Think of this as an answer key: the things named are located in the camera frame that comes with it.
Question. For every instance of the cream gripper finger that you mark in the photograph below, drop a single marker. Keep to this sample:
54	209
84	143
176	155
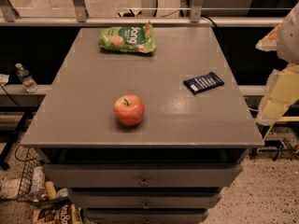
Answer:
281	91
269	42

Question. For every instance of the red apple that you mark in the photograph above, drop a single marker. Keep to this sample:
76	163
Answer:
129	110

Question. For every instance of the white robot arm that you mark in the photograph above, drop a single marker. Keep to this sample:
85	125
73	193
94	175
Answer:
288	37

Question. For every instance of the green rice chip bag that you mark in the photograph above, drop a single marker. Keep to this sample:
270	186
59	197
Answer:
128	39

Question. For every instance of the brown snack bag on floor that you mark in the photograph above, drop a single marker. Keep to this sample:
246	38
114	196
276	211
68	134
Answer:
66	214

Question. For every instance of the dark blue snack bar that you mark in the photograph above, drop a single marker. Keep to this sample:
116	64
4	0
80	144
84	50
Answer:
203	83

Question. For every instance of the grey drawer cabinet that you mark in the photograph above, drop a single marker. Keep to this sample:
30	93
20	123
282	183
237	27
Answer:
144	138

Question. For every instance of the top grey drawer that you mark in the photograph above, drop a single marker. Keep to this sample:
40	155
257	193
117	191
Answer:
142	175

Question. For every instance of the grey drawer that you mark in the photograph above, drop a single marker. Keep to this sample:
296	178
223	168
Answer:
151	216
142	175
145	199

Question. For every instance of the bottom grey drawer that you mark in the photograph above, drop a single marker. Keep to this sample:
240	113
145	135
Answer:
151	216

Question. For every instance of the middle grey drawer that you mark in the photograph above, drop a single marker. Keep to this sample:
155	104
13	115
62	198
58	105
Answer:
145	199

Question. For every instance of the clear plastic water bottle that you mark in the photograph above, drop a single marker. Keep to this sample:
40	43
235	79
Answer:
26	78

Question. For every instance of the plastic bottle in basket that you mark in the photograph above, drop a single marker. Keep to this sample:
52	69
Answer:
37	184

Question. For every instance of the metal railing frame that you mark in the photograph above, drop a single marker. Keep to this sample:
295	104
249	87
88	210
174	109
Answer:
100	13

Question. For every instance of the black wire basket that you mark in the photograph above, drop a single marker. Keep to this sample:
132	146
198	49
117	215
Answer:
32	160

